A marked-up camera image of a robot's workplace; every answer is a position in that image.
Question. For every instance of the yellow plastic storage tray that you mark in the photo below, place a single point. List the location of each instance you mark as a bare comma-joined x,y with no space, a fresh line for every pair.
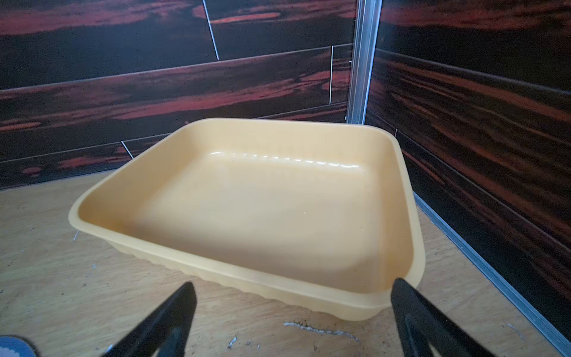
317,215

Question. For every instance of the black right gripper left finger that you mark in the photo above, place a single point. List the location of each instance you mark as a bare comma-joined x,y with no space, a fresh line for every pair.
165,331

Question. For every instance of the purple bunny moon coaster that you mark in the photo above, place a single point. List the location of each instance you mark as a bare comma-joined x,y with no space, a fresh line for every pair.
15,347

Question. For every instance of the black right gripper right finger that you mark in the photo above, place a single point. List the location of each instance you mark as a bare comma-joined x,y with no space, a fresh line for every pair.
424,329

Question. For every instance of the aluminium corner post right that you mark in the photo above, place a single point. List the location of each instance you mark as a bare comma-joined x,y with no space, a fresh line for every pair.
364,47

